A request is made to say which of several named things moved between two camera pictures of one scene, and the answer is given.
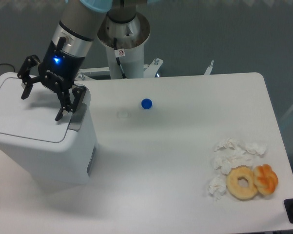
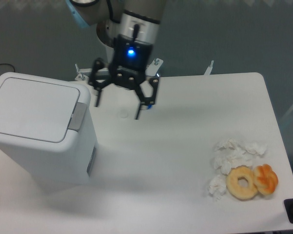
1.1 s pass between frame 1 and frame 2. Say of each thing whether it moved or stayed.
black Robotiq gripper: moved
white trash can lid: stayed
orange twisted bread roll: stayed
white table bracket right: stayed
